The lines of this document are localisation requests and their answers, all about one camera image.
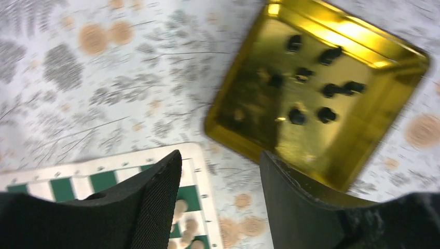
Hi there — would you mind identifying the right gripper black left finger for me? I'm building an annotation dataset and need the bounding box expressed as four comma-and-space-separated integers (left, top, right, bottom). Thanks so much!
1, 150, 182, 248

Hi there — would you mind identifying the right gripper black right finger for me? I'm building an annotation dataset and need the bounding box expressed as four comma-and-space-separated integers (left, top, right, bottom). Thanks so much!
259, 151, 439, 248

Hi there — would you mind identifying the gold tin with chess pieces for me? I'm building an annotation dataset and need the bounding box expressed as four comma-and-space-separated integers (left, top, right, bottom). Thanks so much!
204, 1, 430, 191

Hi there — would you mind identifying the green white chess board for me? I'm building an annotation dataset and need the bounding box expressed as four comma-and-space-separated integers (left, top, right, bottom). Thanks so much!
1, 143, 224, 248

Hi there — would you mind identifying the floral table mat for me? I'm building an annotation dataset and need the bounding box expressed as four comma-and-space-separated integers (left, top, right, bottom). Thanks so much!
0, 0, 440, 249

